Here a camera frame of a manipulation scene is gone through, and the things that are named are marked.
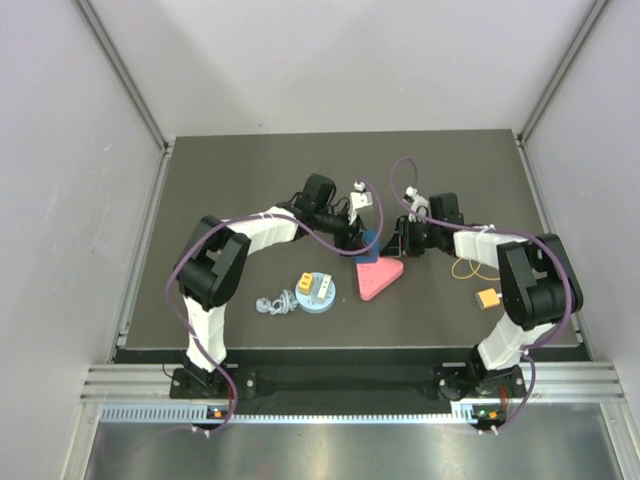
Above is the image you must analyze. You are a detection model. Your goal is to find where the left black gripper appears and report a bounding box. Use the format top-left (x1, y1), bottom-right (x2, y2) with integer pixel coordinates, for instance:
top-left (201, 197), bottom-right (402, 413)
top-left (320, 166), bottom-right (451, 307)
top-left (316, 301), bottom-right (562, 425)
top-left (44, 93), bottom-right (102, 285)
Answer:
top-left (314, 208), bottom-right (370, 259)

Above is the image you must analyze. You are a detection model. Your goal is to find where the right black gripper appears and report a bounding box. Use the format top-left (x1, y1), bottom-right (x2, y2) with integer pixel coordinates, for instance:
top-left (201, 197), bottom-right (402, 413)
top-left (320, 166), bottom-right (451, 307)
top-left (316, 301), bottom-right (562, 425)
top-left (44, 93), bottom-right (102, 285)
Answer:
top-left (380, 216), bottom-right (442, 258)

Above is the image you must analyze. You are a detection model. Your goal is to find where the blue cube plug adapter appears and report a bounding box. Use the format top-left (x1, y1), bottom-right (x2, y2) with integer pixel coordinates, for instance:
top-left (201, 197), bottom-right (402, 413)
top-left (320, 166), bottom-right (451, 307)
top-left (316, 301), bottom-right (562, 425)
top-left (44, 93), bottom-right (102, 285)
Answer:
top-left (353, 230), bottom-right (380, 265)

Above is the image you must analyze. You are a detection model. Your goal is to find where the pink triangular power strip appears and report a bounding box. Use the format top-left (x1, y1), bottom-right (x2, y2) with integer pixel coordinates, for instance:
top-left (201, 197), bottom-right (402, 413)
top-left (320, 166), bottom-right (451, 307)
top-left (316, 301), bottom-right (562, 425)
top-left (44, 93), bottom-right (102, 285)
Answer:
top-left (356, 257), bottom-right (404, 301)

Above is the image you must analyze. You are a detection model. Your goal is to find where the white square charger plug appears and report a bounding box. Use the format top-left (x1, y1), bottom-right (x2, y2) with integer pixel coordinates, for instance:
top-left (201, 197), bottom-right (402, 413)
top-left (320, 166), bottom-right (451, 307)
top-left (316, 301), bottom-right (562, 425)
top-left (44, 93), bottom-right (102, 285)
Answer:
top-left (316, 273), bottom-right (332, 302)

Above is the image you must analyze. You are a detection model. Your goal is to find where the yellow plug adapter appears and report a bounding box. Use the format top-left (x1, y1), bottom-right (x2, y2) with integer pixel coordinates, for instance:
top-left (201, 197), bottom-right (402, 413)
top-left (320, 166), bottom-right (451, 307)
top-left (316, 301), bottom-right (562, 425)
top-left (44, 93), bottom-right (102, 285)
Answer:
top-left (297, 272), bottom-right (314, 295)

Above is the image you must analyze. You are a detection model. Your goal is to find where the yellow cable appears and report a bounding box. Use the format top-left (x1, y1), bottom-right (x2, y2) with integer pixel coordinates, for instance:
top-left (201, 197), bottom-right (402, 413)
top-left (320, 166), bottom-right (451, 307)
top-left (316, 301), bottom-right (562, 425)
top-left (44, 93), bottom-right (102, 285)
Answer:
top-left (450, 256), bottom-right (501, 280)

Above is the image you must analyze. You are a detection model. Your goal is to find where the light blue round socket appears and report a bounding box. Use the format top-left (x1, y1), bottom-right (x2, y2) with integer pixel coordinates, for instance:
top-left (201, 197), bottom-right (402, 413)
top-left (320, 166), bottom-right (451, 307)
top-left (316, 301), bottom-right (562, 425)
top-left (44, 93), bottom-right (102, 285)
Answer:
top-left (294, 272), bottom-right (337, 314)

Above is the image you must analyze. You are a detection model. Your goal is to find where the light blue socket cord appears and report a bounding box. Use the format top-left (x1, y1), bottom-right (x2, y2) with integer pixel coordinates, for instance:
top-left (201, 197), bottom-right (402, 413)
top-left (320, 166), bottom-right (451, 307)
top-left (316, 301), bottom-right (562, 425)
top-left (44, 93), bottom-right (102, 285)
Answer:
top-left (254, 289), bottom-right (298, 316)

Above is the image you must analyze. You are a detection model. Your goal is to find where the yellow charger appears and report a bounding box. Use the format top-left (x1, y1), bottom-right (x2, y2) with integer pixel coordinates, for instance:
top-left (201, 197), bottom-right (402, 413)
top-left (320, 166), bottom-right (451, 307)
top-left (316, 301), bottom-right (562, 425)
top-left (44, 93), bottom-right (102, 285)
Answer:
top-left (475, 288), bottom-right (502, 310)

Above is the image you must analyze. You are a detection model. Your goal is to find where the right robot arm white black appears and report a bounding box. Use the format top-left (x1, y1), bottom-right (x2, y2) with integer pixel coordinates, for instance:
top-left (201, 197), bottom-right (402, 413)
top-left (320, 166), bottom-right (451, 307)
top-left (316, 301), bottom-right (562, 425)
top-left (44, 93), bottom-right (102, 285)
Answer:
top-left (380, 187), bottom-right (583, 396)

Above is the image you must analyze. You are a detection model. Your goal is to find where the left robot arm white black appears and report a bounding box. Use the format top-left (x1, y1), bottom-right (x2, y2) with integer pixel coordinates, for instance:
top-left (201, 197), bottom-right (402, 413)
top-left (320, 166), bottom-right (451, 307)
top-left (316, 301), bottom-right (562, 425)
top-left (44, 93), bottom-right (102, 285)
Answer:
top-left (167, 174), bottom-right (373, 397)

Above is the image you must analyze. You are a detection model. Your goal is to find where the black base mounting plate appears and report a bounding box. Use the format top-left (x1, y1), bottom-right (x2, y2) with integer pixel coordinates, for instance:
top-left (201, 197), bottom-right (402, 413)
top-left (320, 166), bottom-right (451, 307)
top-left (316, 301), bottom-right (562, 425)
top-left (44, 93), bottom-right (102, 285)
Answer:
top-left (170, 347), bottom-right (525, 406)

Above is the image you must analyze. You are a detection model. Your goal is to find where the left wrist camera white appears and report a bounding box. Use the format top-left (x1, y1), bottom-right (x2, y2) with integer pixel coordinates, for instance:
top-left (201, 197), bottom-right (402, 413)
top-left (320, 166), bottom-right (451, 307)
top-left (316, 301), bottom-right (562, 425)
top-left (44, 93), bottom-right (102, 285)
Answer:
top-left (348, 181), bottom-right (373, 225)

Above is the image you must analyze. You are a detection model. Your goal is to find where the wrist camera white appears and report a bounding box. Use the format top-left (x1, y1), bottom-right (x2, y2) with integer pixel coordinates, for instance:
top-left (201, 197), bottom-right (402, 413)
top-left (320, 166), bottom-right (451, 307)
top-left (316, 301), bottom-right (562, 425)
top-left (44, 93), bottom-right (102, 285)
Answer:
top-left (402, 186), bottom-right (429, 222)
top-left (348, 181), bottom-right (373, 225)

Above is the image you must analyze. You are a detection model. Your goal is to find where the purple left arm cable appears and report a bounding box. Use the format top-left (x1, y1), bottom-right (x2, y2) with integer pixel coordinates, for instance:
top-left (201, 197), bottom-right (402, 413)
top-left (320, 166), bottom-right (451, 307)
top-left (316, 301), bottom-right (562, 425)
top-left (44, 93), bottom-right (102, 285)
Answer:
top-left (164, 178), bottom-right (385, 436)

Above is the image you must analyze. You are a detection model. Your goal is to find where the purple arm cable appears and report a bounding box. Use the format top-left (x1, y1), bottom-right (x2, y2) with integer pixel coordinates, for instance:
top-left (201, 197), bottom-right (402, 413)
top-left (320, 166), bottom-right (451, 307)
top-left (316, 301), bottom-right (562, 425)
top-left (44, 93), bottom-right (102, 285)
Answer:
top-left (164, 178), bottom-right (385, 436)
top-left (389, 158), bottom-right (574, 436)

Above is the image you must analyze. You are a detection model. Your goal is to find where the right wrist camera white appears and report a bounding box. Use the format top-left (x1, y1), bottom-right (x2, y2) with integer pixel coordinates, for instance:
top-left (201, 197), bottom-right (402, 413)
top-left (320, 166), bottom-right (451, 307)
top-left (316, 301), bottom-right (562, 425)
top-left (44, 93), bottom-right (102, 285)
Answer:
top-left (402, 186), bottom-right (429, 222)

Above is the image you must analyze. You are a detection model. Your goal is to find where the right aluminium frame post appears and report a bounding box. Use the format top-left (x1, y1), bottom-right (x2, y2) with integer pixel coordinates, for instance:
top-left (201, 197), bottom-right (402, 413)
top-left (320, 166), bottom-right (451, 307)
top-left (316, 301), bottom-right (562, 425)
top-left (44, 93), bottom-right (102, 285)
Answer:
top-left (514, 0), bottom-right (611, 149)

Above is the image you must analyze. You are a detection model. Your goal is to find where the aluminium frame post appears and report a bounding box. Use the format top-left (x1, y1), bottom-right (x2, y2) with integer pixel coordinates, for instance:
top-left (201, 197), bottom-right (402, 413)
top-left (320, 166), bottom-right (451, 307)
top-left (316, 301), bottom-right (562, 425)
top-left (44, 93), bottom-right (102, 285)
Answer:
top-left (72, 0), bottom-right (170, 154)
top-left (514, 0), bottom-right (611, 149)

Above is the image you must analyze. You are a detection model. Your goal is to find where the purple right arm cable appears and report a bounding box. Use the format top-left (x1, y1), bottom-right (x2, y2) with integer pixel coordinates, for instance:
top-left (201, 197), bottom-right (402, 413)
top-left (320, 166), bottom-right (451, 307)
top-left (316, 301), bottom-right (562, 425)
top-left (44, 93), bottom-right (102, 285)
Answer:
top-left (389, 158), bottom-right (574, 436)

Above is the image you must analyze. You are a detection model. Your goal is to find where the grey slotted cable duct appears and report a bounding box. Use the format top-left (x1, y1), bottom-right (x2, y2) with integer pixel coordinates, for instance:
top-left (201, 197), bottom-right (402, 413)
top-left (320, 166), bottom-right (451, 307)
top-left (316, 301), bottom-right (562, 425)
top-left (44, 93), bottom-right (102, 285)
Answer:
top-left (99, 403), bottom-right (506, 425)

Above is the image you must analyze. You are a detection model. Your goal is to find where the left aluminium frame post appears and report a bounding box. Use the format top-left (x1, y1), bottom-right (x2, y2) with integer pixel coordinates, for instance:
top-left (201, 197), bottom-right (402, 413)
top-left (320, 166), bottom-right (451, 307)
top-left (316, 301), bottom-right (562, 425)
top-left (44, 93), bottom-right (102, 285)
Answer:
top-left (72, 0), bottom-right (170, 154)

